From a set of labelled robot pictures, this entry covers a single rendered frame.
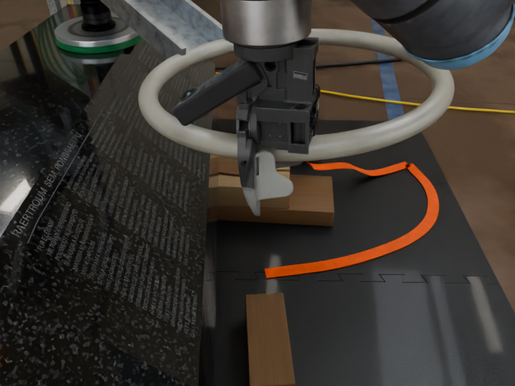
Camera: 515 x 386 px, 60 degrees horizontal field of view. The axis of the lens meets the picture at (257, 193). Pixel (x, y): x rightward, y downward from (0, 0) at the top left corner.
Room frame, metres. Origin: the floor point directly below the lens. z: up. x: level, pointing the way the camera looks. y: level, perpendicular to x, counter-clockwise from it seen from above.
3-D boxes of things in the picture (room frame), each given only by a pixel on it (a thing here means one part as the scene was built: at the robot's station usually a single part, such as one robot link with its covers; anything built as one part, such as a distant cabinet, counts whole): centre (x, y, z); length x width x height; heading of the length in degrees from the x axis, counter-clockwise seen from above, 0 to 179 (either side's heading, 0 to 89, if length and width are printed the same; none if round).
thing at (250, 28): (0.46, -0.01, 1.11); 0.10 x 0.09 x 0.05; 165
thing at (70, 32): (1.14, 0.40, 0.87); 0.21 x 0.21 x 0.01
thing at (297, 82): (0.45, -0.02, 1.03); 0.09 x 0.08 x 0.12; 75
